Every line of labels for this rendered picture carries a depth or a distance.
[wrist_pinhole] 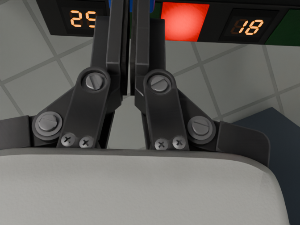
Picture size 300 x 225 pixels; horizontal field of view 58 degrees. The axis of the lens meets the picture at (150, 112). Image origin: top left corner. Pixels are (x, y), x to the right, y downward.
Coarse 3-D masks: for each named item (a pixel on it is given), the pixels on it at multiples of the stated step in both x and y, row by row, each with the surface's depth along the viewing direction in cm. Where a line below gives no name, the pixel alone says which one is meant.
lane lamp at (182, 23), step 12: (168, 12) 17; (180, 12) 17; (192, 12) 17; (204, 12) 17; (168, 24) 18; (180, 24) 18; (192, 24) 18; (168, 36) 19; (180, 36) 19; (192, 36) 19
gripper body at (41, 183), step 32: (0, 160) 8; (32, 160) 8; (64, 160) 8; (96, 160) 8; (128, 160) 8; (160, 160) 8; (192, 160) 8; (224, 160) 8; (0, 192) 7; (32, 192) 7; (64, 192) 7; (96, 192) 7; (128, 192) 7; (160, 192) 8; (192, 192) 8; (224, 192) 8; (256, 192) 8; (0, 224) 7; (32, 224) 7; (64, 224) 7; (96, 224) 7; (128, 224) 7; (160, 224) 7; (192, 224) 7; (224, 224) 7; (256, 224) 7; (288, 224) 8
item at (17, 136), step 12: (0, 120) 10; (12, 120) 10; (24, 120) 10; (0, 132) 10; (12, 132) 10; (24, 132) 10; (0, 144) 9; (12, 144) 9; (24, 144) 9; (36, 144) 10; (48, 144) 10
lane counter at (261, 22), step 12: (240, 12) 17; (252, 12) 17; (264, 12) 17; (276, 12) 17; (228, 24) 18; (240, 24) 18; (252, 24) 18; (264, 24) 18; (228, 36) 19; (240, 36) 19; (252, 36) 19
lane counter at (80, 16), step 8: (56, 0) 17; (64, 0) 16; (72, 0) 16; (80, 0) 16; (64, 8) 17; (72, 8) 17; (80, 8) 17; (88, 8) 17; (96, 8) 17; (104, 8) 17; (64, 16) 18; (72, 16) 18; (80, 16) 18; (88, 16) 18; (64, 24) 18; (72, 24) 18; (80, 24) 18; (88, 24) 18; (72, 32) 19; (80, 32) 19; (88, 32) 19
